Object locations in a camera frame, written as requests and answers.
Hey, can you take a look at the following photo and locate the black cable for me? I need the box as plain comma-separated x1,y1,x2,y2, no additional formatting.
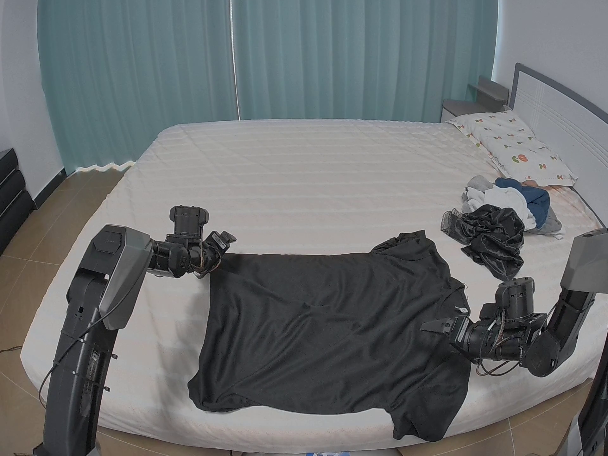
472,361,521,379

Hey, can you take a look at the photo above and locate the bed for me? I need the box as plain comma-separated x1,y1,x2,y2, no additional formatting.
21,62,608,450

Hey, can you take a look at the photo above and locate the black chest of drawers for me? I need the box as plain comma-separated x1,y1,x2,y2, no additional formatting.
0,148,36,255

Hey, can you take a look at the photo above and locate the dark blue garment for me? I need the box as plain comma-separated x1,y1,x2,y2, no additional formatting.
494,177,551,224

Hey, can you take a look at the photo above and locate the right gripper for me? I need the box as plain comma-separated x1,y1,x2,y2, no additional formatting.
450,316,499,362

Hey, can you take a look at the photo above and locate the white garment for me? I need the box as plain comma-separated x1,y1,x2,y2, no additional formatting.
463,187,535,231

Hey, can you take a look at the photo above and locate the black T-shirt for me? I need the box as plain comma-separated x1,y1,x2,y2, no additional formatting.
187,230,472,441

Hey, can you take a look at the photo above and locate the black satin garment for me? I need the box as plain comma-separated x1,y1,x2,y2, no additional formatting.
442,205,525,278

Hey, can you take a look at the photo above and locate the white printed pillow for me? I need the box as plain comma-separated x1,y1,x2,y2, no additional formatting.
446,109,578,188

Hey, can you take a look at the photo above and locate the grey bedside table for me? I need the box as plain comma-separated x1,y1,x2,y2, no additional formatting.
442,76,509,122

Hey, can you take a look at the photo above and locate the blue-green curtain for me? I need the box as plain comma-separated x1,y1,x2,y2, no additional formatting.
38,0,238,172
230,0,499,122

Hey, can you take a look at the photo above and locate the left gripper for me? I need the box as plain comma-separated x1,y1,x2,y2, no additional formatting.
203,229,237,269

